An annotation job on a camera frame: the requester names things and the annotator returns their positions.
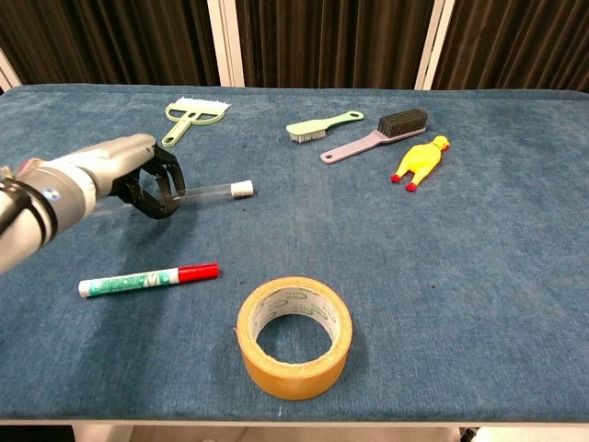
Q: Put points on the white partition frame post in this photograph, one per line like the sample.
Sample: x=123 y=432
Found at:
x=8 y=73
x=225 y=41
x=430 y=43

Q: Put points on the green scrub brush white bristles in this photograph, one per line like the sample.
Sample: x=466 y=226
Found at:
x=313 y=126

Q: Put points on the transparent tube with white cap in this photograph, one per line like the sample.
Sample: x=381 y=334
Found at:
x=211 y=192

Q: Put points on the yellow tape roll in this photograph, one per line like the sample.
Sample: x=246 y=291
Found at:
x=294 y=377

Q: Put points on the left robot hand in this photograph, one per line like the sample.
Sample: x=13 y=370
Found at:
x=115 y=161

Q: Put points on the red capped white marker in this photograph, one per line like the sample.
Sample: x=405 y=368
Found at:
x=138 y=280

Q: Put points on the blue table cloth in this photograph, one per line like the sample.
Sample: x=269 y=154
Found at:
x=414 y=276

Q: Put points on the purple brush with black bristles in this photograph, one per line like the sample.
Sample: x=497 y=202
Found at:
x=368 y=140

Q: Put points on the green window groove brush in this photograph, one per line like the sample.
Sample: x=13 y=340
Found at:
x=184 y=124

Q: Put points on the yellow rubber chicken toy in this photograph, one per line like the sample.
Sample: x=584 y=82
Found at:
x=421 y=159

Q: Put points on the dark curtain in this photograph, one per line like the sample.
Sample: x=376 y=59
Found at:
x=331 y=41

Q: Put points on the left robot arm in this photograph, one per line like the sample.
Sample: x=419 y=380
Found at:
x=27 y=207

